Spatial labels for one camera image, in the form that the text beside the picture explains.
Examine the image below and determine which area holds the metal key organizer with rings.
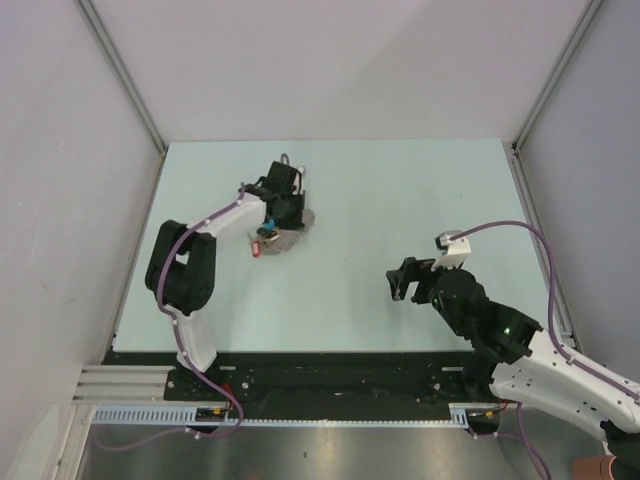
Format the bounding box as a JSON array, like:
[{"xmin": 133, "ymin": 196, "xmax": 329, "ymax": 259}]
[{"xmin": 255, "ymin": 208, "xmax": 316, "ymax": 256}]

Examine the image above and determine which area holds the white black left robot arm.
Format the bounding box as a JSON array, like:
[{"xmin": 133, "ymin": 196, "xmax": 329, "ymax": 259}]
[{"xmin": 145, "ymin": 153, "xmax": 315, "ymax": 400}]

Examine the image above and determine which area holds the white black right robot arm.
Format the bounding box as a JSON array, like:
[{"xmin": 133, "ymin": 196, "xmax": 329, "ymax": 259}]
[{"xmin": 386, "ymin": 257, "xmax": 639, "ymax": 457}]

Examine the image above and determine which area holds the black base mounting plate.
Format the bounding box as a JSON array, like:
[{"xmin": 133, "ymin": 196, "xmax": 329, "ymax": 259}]
[{"xmin": 102, "ymin": 351, "xmax": 506, "ymax": 407}]

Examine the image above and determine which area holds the pink cylindrical object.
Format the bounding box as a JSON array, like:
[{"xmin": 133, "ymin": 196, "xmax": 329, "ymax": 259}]
[{"xmin": 571, "ymin": 455, "xmax": 616, "ymax": 480}]

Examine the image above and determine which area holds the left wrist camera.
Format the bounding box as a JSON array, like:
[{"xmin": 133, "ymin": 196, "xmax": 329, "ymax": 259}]
[{"xmin": 292, "ymin": 166, "xmax": 306, "ymax": 195}]

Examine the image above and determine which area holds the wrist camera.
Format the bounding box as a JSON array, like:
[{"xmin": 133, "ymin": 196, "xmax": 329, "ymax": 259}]
[
  {"xmin": 431, "ymin": 231, "xmax": 472, "ymax": 272},
  {"xmin": 292, "ymin": 166, "xmax": 306, "ymax": 195}
]

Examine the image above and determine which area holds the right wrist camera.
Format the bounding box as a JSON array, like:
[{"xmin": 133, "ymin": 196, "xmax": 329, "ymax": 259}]
[{"xmin": 431, "ymin": 231, "xmax": 472, "ymax": 272}]

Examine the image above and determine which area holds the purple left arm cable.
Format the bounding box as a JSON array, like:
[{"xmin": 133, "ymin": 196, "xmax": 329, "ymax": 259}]
[{"xmin": 94, "ymin": 152, "xmax": 301, "ymax": 451}]

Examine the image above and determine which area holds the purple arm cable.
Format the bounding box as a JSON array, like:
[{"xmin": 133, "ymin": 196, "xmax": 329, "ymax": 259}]
[
  {"xmin": 454, "ymin": 219, "xmax": 640, "ymax": 480},
  {"xmin": 94, "ymin": 152, "xmax": 301, "ymax": 451}
]

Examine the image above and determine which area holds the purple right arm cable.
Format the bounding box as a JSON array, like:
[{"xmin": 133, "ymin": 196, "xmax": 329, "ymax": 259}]
[{"xmin": 454, "ymin": 219, "xmax": 640, "ymax": 480}]

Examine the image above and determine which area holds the aluminium frame rail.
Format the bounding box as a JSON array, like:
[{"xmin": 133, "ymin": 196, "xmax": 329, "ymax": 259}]
[{"xmin": 73, "ymin": 365, "xmax": 171, "ymax": 405}]

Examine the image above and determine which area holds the grey slotted cable duct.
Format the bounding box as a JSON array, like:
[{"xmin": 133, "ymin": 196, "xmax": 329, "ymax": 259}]
[{"xmin": 92, "ymin": 403, "xmax": 500, "ymax": 429}]

